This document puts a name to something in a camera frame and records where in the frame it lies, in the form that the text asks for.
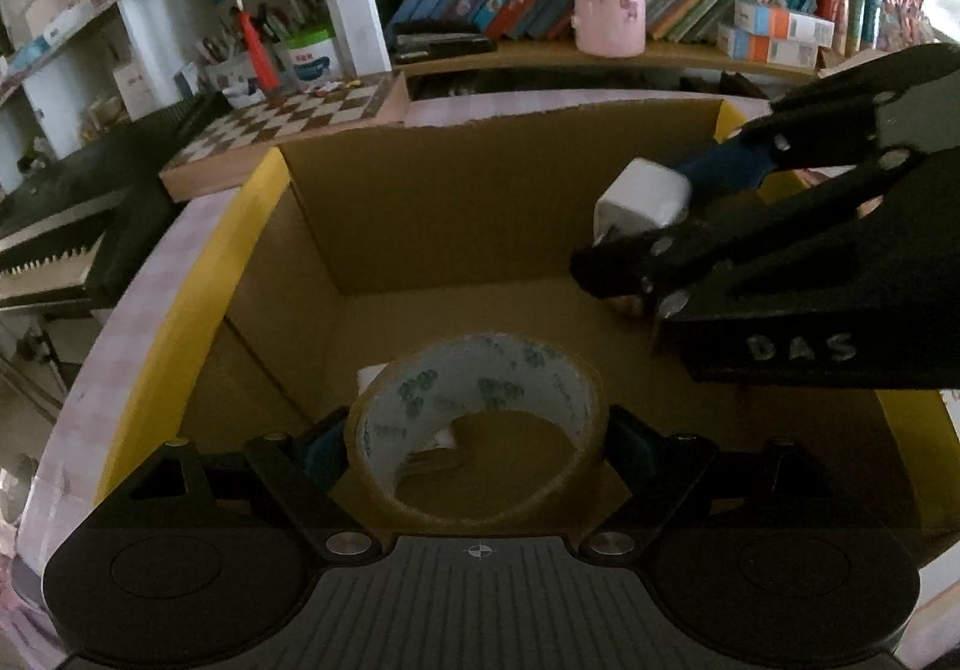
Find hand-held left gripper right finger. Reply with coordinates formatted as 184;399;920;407
579;404;875;562

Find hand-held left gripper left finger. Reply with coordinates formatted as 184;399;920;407
94;415;372;562

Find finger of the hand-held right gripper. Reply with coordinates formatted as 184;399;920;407
679;44;960;202
570;149;960;319

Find white charger plug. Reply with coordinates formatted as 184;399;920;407
592;158;691;247

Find yellow tape roll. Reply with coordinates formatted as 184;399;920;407
345;332;610;528

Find yellow cardboard box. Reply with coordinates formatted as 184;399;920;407
97;96;960;543

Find orange and blue box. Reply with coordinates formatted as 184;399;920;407
716;23;818;70
733;0;836;45

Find colourful patterned box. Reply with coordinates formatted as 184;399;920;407
877;0;938;52

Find black stapler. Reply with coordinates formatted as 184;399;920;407
390;21;496;64

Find wooden chess board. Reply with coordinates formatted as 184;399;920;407
161;70;412;202

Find black piano keyboard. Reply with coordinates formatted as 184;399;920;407
0;92;233;311

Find green and white pen cup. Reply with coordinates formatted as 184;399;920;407
281;25;342;88

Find grey pen holder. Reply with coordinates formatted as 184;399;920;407
199;36;260;94

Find red tassel pen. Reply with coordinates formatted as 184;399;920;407
236;6;280;94

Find white side shelf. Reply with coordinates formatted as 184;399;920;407
0;0;353;191

